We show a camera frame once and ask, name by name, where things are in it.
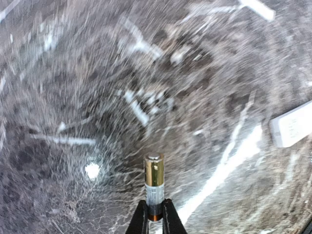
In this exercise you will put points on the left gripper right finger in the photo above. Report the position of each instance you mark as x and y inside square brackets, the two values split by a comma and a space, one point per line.
[171, 223]

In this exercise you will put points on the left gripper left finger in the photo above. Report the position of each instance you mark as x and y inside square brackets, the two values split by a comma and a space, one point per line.
[139, 221]

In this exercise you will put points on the brown battery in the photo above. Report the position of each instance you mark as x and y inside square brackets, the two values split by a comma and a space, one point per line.
[154, 184]

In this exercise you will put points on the white remote control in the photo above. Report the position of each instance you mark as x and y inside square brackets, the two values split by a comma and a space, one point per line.
[292, 126]

